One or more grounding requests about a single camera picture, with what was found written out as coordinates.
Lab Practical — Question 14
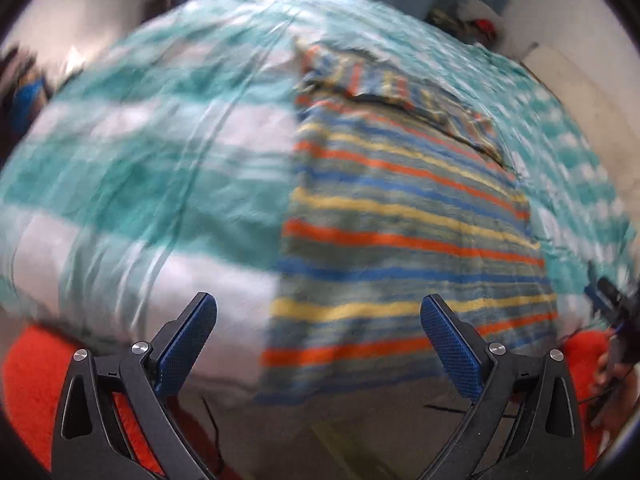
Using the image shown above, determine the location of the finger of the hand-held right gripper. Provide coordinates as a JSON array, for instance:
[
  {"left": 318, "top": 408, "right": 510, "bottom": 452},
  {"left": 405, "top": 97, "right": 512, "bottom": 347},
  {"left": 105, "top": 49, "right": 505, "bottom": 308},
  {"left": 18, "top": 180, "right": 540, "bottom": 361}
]
[{"left": 585, "top": 276, "right": 640, "bottom": 333}]

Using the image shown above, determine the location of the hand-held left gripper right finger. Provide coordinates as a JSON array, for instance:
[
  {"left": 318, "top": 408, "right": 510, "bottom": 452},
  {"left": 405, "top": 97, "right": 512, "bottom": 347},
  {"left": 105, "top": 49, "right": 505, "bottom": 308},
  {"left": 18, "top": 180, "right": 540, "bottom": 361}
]
[{"left": 420, "top": 294, "right": 585, "bottom": 480}]

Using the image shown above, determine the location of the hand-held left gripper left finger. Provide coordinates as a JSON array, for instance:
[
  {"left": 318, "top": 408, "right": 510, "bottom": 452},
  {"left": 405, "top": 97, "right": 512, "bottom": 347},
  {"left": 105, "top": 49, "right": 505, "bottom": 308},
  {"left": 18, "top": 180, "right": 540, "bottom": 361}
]
[{"left": 51, "top": 291, "right": 219, "bottom": 480}]

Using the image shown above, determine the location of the striped knit sweater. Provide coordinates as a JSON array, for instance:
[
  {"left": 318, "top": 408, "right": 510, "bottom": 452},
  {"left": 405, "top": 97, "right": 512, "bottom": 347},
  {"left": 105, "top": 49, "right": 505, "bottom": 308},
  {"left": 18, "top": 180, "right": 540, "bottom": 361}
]
[{"left": 255, "top": 37, "right": 560, "bottom": 407}]

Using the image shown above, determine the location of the heap of mixed clothes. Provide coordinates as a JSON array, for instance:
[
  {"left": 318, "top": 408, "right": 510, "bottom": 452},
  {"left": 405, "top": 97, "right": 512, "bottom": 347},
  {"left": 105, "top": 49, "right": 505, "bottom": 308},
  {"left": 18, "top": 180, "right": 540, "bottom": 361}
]
[{"left": 0, "top": 45, "right": 55, "bottom": 137}]

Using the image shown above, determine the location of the orange shaggy rug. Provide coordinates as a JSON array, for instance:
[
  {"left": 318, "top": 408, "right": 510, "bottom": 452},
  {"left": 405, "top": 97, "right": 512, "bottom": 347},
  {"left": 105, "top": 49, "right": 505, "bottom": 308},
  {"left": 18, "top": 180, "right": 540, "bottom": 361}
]
[{"left": 0, "top": 325, "right": 618, "bottom": 480}]

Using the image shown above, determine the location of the bed with teal checked sheet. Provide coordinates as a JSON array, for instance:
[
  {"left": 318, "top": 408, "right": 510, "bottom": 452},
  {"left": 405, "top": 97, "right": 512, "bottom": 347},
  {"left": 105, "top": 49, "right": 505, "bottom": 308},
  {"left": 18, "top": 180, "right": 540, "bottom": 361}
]
[{"left": 0, "top": 0, "right": 640, "bottom": 396}]

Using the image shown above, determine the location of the cream padded headboard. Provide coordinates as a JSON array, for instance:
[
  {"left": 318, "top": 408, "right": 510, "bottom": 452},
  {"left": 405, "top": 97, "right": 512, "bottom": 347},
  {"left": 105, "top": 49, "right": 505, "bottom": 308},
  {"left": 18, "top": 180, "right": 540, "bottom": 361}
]
[{"left": 520, "top": 42, "right": 617, "bottom": 161}]

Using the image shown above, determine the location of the black cable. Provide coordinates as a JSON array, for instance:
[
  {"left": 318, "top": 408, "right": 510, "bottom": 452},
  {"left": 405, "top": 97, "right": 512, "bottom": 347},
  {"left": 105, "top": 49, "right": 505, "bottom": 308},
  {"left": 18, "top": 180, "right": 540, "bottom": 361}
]
[{"left": 200, "top": 397, "right": 227, "bottom": 467}]

